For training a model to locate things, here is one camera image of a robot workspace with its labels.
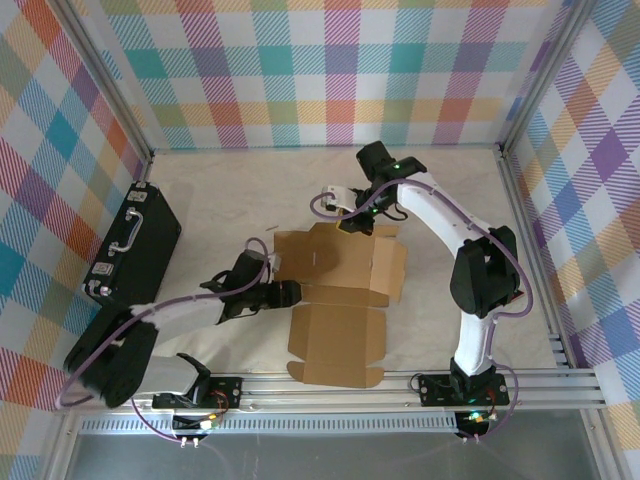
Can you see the brown cardboard folding box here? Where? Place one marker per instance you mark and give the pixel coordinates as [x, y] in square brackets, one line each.
[340, 330]

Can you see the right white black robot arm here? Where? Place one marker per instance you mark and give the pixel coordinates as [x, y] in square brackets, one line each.
[480, 280]

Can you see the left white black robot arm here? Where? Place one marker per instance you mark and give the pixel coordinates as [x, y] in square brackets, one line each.
[115, 360]

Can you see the black power connector block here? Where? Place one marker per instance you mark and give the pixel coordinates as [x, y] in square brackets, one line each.
[190, 425]
[472, 425]

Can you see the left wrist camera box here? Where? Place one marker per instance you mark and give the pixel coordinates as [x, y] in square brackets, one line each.
[275, 262]

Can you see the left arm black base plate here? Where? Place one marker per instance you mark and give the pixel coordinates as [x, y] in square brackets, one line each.
[225, 392]

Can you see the aluminium frame rail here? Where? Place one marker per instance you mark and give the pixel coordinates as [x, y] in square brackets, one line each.
[400, 392]

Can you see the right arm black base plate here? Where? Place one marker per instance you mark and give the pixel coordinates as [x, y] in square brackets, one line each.
[435, 390]

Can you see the right aluminium frame post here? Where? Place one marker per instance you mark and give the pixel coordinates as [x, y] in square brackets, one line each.
[546, 75]

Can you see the aluminium frame post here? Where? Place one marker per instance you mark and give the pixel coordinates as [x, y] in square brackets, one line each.
[546, 75]
[110, 87]

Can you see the left aluminium frame post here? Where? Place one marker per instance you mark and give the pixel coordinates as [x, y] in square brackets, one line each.
[110, 87]

